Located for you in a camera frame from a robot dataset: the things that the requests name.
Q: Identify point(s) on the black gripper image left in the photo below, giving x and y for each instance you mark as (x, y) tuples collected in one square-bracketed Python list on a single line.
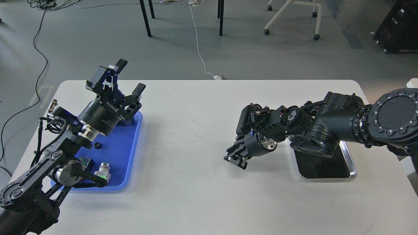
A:
[(101, 112)]

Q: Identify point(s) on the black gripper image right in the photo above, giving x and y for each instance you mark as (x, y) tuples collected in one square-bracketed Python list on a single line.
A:
[(251, 145)]

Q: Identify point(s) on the black gear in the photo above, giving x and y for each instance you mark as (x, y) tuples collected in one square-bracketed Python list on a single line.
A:
[(97, 145)]

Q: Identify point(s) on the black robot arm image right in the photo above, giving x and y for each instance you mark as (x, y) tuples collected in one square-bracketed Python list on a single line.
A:
[(318, 127)]

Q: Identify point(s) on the blue plastic tray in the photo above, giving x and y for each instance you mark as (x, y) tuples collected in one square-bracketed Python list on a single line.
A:
[(118, 149)]

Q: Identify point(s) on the silver metal tray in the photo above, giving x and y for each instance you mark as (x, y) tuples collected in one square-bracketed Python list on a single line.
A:
[(338, 167)]

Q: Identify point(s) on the black table leg left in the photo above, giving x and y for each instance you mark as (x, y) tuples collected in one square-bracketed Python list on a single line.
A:
[(145, 18)]

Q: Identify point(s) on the black table leg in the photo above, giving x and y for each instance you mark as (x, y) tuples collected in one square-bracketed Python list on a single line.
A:
[(220, 15), (151, 9), (145, 18)]

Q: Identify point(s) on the red emergency stop button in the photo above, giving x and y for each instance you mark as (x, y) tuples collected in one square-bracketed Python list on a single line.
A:
[(87, 163)]

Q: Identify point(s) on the black table leg back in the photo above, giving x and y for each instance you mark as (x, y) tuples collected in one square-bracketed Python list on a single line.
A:
[(151, 9)]

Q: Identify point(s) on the black table leg right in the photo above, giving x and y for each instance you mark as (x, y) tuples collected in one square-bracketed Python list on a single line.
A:
[(220, 15)]

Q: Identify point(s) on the white object right edge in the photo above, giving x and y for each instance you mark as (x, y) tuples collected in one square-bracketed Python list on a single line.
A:
[(412, 83)]

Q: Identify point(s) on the black equipment case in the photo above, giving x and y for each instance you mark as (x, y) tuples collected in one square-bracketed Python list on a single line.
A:
[(398, 32)]

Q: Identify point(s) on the green push button switch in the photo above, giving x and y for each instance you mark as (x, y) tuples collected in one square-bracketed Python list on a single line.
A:
[(125, 122)]

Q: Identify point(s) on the silver green switch module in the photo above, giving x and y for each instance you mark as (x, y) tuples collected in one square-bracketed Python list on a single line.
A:
[(104, 171)]

